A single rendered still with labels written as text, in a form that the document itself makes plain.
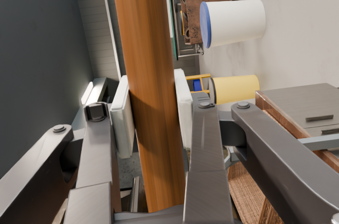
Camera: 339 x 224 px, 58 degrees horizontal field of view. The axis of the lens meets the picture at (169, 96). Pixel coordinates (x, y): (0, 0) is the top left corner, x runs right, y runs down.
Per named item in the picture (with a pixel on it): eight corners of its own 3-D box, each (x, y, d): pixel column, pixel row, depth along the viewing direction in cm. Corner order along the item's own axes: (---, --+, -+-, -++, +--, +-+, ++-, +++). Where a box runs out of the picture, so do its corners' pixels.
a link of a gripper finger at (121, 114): (131, 158, 17) (118, 160, 17) (137, 111, 23) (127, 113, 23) (123, 107, 16) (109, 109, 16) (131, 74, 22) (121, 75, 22)
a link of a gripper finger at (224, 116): (196, 125, 15) (259, 118, 15) (187, 92, 19) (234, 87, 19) (199, 153, 15) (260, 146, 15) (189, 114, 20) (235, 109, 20)
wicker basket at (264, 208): (308, 240, 147) (251, 248, 146) (266, 177, 201) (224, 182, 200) (311, 150, 133) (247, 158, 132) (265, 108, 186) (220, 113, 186)
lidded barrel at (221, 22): (250, -3, 366) (198, 3, 364) (266, -8, 315) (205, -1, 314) (252, 41, 378) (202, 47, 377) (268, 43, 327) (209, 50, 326)
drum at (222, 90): (251, 94, 412) (209, 99, 411) (251, 68, 398) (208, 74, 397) (260, 104, 379) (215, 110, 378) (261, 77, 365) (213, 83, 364)
